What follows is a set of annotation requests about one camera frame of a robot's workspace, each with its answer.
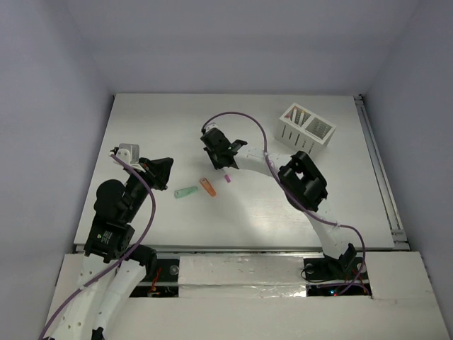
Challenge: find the green utility knife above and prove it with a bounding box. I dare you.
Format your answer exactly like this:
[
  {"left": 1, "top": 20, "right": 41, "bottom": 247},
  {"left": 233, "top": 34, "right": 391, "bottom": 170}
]
[{"left": 173, "top": 186, "right": 198, "bottom": 199}]

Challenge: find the orange utility knife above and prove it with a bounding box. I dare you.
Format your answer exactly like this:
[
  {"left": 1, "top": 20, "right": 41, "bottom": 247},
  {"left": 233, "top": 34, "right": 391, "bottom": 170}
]
[{"left": 199, "top": 178, "right": 217, "bottom": 197}]

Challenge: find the orange capped white marker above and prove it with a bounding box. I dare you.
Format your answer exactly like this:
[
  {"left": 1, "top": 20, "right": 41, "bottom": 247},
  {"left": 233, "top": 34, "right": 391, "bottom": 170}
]
[{"left": 290, "top": 108, "right": 297, "bottom": 123}]

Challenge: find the yellow capped white marker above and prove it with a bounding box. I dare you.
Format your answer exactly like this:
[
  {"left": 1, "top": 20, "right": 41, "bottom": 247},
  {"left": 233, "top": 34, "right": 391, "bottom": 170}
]
[{"left": 299, "top": 110, "right": 306, "bottom": 126}]

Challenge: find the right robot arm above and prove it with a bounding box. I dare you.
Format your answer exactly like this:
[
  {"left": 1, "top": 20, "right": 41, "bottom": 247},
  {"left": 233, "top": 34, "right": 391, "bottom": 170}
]
[{"left": 200, "top": 125, "right": 360, "bottom": 281}]

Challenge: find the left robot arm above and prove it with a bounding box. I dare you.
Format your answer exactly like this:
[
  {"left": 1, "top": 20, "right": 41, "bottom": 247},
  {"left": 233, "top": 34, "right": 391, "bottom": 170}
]
[{"left": 40, "top": 151, "right": 173, "bottom": 339}]

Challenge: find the white slotted organizer box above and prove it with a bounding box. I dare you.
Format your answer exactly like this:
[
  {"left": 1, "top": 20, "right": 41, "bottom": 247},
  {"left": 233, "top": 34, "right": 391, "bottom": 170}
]
[{"left": 274, "top": 103, "right": 336, "bottom": 157}]

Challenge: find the white foam front block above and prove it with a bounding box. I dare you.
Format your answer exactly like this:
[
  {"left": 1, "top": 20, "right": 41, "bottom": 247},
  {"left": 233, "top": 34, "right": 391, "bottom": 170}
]
[{"left": 178, "top": 254, "right": 306, "bottom": 298}]

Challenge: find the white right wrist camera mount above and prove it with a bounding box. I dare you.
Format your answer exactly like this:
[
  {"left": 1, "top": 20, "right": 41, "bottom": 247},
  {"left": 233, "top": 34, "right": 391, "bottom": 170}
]
[{"left": 205, "top": 123, "right": 218, "bottom": 131}]

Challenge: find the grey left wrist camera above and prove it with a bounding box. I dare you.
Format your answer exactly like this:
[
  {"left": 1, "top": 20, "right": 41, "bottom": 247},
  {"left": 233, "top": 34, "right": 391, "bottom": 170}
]
[{"left": 109, "top": 143, "right": 139, "bottom": 166}]

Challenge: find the aluminium side rail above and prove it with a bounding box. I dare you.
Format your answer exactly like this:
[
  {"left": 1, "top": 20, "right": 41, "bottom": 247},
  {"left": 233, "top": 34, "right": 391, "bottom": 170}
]
[{"left": 354, "top": 95, "right": 411, "bottom": 251}]

